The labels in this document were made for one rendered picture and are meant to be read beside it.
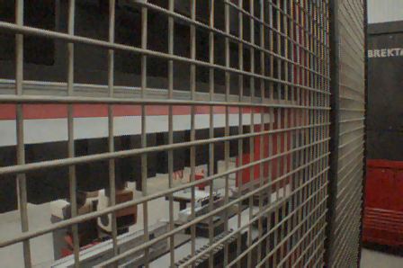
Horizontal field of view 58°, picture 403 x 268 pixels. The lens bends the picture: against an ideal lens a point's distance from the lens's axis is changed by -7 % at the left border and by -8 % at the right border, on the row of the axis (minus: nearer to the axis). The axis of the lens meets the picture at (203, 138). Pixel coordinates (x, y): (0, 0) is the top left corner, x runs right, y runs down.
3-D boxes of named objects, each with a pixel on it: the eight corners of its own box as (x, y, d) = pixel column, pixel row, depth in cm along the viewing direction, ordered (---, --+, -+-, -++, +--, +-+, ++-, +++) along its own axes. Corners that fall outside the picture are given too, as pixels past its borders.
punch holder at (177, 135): (168, 167, 166) (167, 129, 164) (184, 169, 162) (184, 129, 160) (147, 173, 153) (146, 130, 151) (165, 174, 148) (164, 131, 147)
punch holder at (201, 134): (192, 162, 183) (192, 127, 182) (208, 164, 179) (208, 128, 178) (174, 166, 170) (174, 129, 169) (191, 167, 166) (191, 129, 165)
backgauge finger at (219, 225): (167, 219, 152) (167, 208, 152) (227, 229, 140) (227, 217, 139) (149, 227, 142) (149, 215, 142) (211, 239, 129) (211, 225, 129)
